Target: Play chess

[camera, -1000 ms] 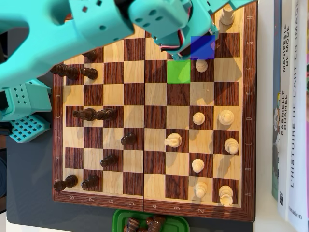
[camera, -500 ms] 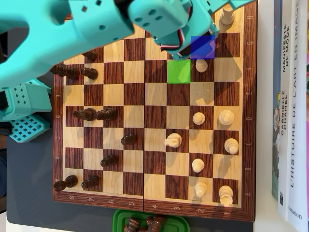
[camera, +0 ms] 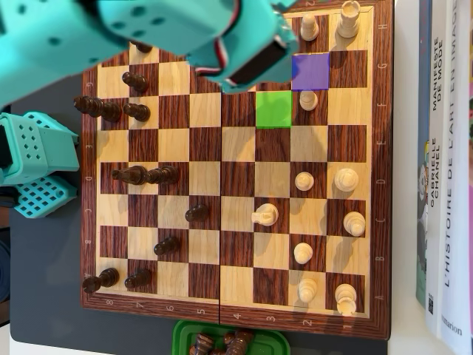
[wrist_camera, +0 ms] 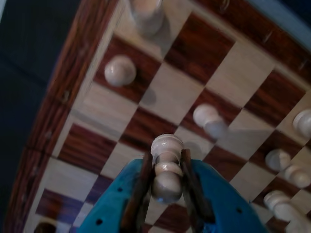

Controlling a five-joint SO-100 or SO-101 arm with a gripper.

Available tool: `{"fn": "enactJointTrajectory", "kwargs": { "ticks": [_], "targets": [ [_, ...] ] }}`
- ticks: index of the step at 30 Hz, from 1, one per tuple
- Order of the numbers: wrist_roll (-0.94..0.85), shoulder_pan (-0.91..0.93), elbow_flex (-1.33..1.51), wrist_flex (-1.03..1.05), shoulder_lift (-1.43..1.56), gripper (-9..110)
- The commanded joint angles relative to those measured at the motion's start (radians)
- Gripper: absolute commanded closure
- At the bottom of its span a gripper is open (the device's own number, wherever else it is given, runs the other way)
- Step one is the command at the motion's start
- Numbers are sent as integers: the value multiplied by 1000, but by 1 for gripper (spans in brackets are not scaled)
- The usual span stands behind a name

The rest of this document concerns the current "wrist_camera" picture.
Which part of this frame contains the white chess king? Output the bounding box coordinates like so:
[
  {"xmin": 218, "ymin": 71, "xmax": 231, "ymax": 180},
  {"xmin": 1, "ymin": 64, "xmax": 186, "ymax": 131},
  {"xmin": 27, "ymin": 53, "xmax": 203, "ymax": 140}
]
[{"xmin": 292, "ymin": 109, "xmax": 311, "ymax": 139}]

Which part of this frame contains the dark brown chess pawn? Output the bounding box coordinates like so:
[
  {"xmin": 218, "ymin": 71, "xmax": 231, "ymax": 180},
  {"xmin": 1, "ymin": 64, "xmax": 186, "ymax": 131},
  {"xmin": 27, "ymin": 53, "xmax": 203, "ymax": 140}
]
[{"xmin": 34, "ymin": 221, "xmax": 58, "ymax": 233}]

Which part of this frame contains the folding wooden chessboard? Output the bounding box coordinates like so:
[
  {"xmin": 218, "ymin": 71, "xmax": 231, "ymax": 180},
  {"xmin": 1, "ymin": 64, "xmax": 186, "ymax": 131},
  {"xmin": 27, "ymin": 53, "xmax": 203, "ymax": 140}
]
[{"xmin": 7, "ymin": 0, "xmax": 311, "ymax": 233}]

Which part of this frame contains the white chess pawn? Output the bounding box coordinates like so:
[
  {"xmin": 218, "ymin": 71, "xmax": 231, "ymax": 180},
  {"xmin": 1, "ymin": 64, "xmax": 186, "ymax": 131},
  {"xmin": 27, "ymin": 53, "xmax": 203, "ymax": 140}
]
[
  {"xmin": 264, "ymin": 148, "xmax": 311, "ymax": 189},
  {"xmin": 193, "ymin": 103, "xmax": 229, "ymax": 140},
  {"xmin": 104, "ymin": 55, "xmax": 137, "ymax": 87},
  {"xmin": 150, "ymin": 133, "xmax": 184, "ymax": 204}
]

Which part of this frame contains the turquoise gripper finger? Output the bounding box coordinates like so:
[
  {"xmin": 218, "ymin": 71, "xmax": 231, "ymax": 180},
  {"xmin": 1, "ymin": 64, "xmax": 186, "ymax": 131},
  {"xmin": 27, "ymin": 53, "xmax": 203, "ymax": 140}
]
[
  {"xmin": 181, "ymin": 149, "xmax": 268, "ymax": 233},
  {"xmin": 78, "ymin": 152, "xmax": 154, "ymax": 233}
]

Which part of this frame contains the white chess rook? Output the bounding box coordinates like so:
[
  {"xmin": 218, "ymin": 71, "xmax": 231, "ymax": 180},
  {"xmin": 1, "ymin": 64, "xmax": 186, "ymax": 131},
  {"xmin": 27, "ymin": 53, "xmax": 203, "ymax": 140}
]
[{"xmin": 128, "ymin": 0, "xmax": 166, "ymax": 37}]

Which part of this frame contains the white chess knight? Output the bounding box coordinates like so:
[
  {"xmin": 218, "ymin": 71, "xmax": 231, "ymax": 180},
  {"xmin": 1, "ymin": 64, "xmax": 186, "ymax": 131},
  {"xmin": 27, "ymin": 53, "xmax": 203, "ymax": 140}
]
[{"xmin": 263, "ymin": 190, "xmax": 311, "ymax": 233}]

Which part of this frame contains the dark grey desk mat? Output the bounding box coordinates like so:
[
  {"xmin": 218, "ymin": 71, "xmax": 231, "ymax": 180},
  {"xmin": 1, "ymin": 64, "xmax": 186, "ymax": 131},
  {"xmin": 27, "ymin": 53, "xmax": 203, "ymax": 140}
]
[{"xmin": 0, "ymin": 0, "xmax": 121, "ymax": 233}]

